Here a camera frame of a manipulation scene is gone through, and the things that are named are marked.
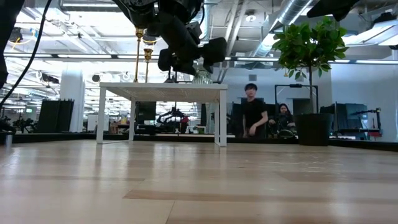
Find dark desk monitors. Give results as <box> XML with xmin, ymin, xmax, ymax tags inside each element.
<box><xmin>320</xmin><ymin>102</ymin><xmax>369</xmax><ymax>132</ymax></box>

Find seated person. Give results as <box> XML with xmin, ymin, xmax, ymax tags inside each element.
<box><xmin>269</xmin><ymin>103</ymin><xmax>297</xmax><ymax>138</ymax></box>

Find black background rig frame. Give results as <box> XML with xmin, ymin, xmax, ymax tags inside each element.
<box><xmin>274</xmin><ymin>83</ymin><xmax>320</xmax><ymax>114</ymax></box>

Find short gold candlestick holder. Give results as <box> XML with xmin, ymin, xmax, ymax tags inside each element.
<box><xmin>143</xmin><ymin>48</ymin><xmax>154</xmax><ymax>84</ymax></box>

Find standing person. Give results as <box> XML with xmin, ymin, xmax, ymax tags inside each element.
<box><xmin>242</xmin><ymin>82</ymin><xmax>269</xmax><ymax>139</ymax></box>

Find green leafy plant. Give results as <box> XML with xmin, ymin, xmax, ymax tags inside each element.
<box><xmin>272</xmin><ymin>17</ymin><xmax>349</xmax><ymax>114</ymax></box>

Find white perforated metal shelf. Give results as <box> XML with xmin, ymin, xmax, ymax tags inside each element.
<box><xmin>96</xmin><ymin>82</ymin><xmax>228</xmax><ymax>147</ymax></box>

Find wide silver ceiling duct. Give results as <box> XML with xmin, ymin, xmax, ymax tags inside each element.
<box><xmin>200</xmin><ymin>0</ymin><xmax>215</xmax><ymax>40</ymax></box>

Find black plant pot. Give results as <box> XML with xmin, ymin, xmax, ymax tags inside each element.
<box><xmin>294</xmin><ymin>112</ymin><xmax>335</xmax><ymax>147</ymax></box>

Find slanted silver ceiling duct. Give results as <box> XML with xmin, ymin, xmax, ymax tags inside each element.
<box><xmin>251</xmin><ymin>0</ymin><xmax>313</xmax><ymax>58</ymax></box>

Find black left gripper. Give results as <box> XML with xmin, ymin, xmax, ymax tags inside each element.
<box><xmin>157</xmin><ymin>18</ymin><xmax>228</xmax><ymax>76</ymax></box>

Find tall gold candlestick holder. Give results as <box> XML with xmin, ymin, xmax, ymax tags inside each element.
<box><xmin>134</xmin><ymin>27</ymin><xmax>146</xmax><ymax>83</ymax></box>

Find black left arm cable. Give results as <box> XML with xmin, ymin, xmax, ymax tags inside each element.
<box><xmin>0</xmin><ymin>0</ymin><xmax>53</xmax><ymax>108</ymax></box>

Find black partition panels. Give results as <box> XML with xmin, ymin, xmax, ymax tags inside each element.
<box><xmin>37</xmin><ymin>98</ymin><xmax>75</xmax><ymax>134</ymax></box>

